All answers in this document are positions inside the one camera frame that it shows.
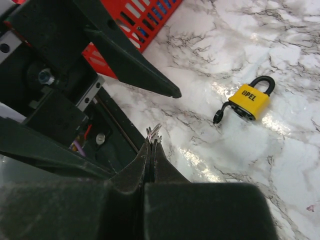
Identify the yellow black padlock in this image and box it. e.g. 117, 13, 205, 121
213, 75, 276, 124

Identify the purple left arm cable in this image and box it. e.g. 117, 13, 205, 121
72, 141, 88, 157

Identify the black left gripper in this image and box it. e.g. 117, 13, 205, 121
0, 0, 136, 173

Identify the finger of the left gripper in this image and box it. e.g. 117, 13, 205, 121
0, 118, 114, 179
72, 0, 182, 98

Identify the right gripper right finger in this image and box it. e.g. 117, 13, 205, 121
143, 142, 278, 240

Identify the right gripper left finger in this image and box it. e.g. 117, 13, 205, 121
0, 141, 152, 240

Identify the red plastic basket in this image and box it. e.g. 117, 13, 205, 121
81, 0, 185, 80

